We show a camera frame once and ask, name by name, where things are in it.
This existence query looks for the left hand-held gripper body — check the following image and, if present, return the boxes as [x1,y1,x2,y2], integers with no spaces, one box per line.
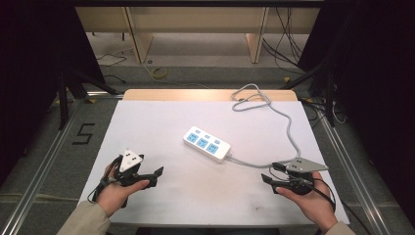
[112,149,145,188]

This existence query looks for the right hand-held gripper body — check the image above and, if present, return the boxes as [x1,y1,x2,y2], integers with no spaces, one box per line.
[283,157,329,197]

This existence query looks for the person's left hand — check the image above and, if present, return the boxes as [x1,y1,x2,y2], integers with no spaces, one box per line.
[96,164,152,217]

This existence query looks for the person's right hand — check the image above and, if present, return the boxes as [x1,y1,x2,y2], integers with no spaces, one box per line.
[275,171,339,235]

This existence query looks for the white table mat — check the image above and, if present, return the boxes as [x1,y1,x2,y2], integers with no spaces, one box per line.
[78,99,350,227]

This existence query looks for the white power strip blue sockets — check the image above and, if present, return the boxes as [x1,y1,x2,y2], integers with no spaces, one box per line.
[182,125,232,164]

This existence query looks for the black metal stand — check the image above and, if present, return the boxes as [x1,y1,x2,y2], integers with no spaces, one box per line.
[279,61,338,127]
[57,68,119,131]

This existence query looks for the yellow tape roll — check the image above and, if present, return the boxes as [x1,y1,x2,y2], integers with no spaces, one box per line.
[150,66,168,80]

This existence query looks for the grey power strip cable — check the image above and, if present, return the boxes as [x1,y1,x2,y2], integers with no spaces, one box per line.
[226,82,301,169]

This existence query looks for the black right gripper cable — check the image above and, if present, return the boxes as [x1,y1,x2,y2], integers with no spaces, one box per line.
[312,177,373,235]

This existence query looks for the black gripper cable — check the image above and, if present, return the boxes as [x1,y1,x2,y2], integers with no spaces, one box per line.
[86,156,122,204]
[312,177,373,235]

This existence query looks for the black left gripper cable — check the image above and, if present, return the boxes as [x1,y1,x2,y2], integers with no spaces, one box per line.
[86,156,122,204]

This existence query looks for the aluminium floor rail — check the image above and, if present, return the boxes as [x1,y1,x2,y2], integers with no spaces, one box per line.
[301,97,394,235]
[0,91,125,235]

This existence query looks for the pale floor cable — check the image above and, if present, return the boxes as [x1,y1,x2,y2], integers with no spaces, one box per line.
[142,60,210,90]

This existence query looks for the thin black floor cable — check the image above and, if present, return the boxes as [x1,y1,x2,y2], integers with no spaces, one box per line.
[95,53,128,85]

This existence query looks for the black cable bundle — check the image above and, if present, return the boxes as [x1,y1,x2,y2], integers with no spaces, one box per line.
[261,7,309,75]

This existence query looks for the beige wooden desk frame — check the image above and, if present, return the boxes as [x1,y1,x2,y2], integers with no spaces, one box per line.
[74,6,321,65]

